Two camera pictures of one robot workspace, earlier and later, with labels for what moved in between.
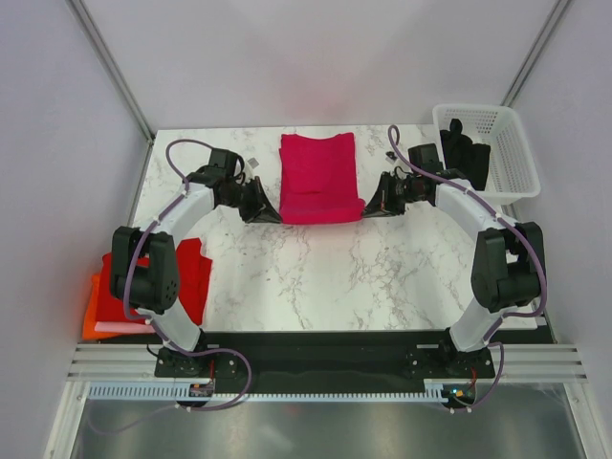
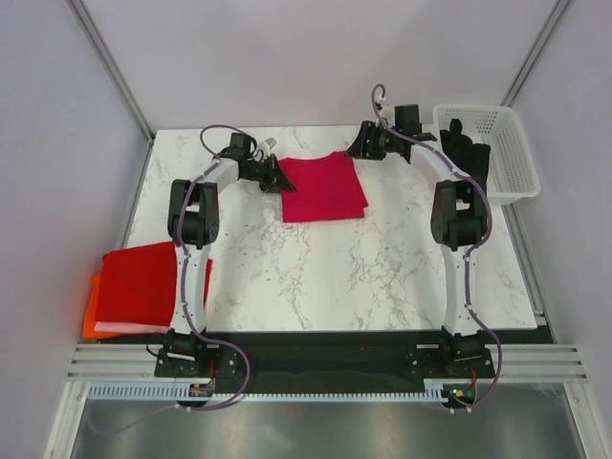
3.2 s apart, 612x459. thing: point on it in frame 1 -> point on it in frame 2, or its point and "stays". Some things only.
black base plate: x=326 y=357 stays
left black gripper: x=267 y=214 -> x=280 y=183
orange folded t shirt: x=89 y=332 stays
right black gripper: x=375 y=207 -> x=360 y=149
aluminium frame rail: x=138 y=362 stays
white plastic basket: x=512 y=172 stays
